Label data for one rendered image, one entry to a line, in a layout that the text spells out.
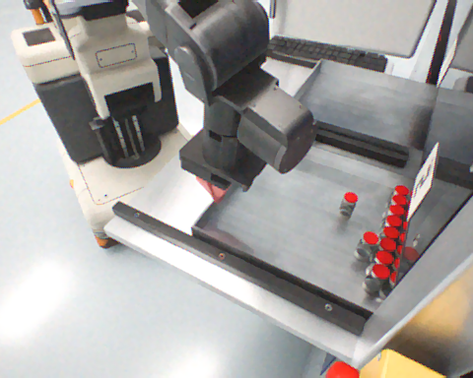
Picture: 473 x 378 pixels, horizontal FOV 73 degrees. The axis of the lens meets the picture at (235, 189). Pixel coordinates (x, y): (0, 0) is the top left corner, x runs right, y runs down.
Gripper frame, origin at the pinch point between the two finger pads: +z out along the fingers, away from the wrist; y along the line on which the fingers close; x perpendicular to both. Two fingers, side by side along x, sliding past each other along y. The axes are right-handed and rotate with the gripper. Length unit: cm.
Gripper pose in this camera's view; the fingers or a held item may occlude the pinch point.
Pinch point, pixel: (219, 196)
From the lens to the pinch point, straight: 48.3
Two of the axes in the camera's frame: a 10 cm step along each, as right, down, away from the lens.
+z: -1.1, 6.3, 7.7
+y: 8.7, 4.4, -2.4
